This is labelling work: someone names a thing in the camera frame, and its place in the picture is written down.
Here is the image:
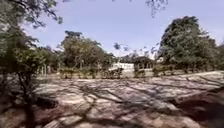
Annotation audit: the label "row of low bushes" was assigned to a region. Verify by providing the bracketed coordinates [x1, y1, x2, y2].
[58, 65, 178, 80]

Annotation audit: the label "white building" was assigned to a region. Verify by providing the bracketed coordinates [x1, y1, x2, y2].
[109, 61, 136, 72]

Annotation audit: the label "broad green tree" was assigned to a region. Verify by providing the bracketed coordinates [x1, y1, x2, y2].
[58, 30, 117, 72]

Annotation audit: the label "overhanging tree branches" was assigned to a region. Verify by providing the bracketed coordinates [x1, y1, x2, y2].
[145, 0, 169, 17]

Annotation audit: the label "large dense green tree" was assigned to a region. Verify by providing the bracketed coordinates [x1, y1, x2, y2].
[155, 15, 224, 73]

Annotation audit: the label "dark thin-trunked tree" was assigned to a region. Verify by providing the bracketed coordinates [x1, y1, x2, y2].
[0, 0, 64, 128]

